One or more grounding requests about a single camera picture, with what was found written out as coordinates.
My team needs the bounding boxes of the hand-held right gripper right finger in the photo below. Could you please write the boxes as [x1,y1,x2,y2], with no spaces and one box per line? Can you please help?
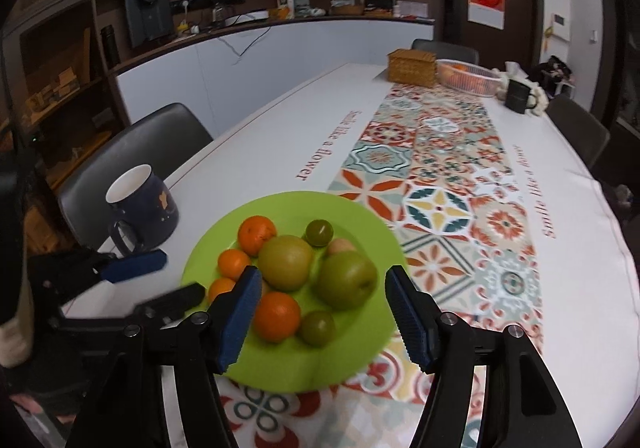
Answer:
[384,265,583,448]

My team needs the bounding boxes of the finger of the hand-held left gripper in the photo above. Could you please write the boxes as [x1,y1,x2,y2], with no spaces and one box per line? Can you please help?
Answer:
[50,282,207,331]
[27,249,168,311]

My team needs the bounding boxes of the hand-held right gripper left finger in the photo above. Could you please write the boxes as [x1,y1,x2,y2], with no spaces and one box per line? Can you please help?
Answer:
[65,265,263,448]

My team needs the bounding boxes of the small orange mandarin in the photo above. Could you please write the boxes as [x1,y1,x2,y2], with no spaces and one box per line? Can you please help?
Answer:
[218,249,252,279]
[207,277,237,304]

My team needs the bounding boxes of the large orange mandarin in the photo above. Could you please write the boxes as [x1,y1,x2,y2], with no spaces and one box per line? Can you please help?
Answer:
[251,291,302,344]
[237,215,277,253]

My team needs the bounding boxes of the large yellow-green apple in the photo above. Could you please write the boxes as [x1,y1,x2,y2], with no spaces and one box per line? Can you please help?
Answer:
[257,236,314,292]

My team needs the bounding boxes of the small green plum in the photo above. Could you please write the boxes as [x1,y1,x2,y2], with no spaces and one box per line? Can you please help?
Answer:
[299,310,337,347]
[305,219,334,247]

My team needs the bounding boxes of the green plate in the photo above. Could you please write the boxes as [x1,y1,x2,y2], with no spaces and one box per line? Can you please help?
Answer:
[181,191,416,394]

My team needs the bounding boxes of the dark blue mug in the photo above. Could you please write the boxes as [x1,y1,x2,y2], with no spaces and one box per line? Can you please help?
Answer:
[105,164,180,258]

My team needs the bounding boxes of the green apple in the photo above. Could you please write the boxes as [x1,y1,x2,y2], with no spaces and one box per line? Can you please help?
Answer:
[314,251,378,312]

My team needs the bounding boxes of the grey chair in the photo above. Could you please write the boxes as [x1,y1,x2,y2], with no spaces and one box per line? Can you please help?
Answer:
[57,103,215,249]
[545,93,612,169]
[411,39,478,65]

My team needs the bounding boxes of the patterned white tablecloth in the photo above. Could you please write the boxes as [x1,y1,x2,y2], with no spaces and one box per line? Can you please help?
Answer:
[65,60,636,448]

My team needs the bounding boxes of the black thermos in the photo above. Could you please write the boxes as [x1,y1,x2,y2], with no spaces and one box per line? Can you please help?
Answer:
[100,25,120,70]

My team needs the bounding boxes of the pink plastic basket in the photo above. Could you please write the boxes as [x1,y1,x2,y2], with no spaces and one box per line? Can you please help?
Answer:
[436,59,503,96]

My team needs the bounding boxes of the black mug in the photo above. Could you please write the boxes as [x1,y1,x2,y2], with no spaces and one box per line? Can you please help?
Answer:
[504,79,538,115]

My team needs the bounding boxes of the wicker box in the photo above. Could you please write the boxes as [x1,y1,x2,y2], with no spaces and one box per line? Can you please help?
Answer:
[387,49,438,88]

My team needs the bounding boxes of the white counter cabinet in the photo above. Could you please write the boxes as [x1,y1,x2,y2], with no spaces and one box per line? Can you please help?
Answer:
[115,18,441,134]

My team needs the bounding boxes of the black bag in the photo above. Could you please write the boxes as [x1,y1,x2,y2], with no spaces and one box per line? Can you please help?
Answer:
[530,55,576,96]

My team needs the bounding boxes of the white paper stand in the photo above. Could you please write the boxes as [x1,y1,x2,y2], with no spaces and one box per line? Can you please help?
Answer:
[397,0,430,19]

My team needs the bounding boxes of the dark wooden door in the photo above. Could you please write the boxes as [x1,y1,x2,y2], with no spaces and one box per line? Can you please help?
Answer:
[435,0,542,69]

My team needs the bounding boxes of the wooden wall shelf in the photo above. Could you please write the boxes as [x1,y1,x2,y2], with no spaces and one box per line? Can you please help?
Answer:
[0,0,297,189]

